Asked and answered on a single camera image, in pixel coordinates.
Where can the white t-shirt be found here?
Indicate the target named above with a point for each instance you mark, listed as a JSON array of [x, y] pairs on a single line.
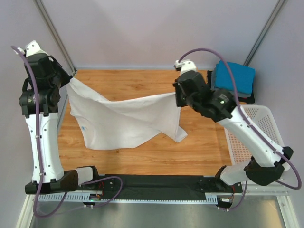
[[110, 125]]

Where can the aluminium frame rail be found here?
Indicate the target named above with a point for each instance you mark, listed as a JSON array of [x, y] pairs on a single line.
[[110, 184]]

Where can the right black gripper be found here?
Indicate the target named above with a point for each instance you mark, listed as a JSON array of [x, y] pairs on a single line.
[[179, 103]]

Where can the white plastic perforated basket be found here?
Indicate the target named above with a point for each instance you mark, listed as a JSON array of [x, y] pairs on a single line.
[[254, 130]]

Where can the right aluminium corner post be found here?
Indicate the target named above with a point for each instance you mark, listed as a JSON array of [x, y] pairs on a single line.
[[266, 28]]

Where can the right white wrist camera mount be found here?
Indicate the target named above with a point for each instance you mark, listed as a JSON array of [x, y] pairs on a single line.
[[185, 66]]

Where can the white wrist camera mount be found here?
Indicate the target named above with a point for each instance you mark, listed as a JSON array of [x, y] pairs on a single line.
[[185, 66], [32, 48]]

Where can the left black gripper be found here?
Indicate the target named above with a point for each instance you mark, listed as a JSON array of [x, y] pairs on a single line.
[[66, 77]]

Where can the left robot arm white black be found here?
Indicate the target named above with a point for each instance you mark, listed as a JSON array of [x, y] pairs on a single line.
[[39, 104]]

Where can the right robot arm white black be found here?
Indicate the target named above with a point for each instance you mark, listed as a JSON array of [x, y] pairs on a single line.
[[220, 107]]

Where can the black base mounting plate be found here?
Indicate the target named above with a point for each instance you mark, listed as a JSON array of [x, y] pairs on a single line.
[[172, 187]]

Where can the folded black t-shirt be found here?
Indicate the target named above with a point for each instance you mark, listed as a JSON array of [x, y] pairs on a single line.
[[247, 100]]

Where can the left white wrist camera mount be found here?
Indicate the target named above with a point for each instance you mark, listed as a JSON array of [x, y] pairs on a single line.
[[32, 48]]

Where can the grey slotted cable duct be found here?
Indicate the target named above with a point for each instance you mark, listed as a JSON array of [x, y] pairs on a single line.
[[93, 198]]

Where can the aluminium corner post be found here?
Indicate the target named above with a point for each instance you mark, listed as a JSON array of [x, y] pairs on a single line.
[[53, 31], [266, 28]]

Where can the left aluminium corner post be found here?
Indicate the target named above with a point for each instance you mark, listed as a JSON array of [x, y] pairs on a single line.
[[53, 31]]

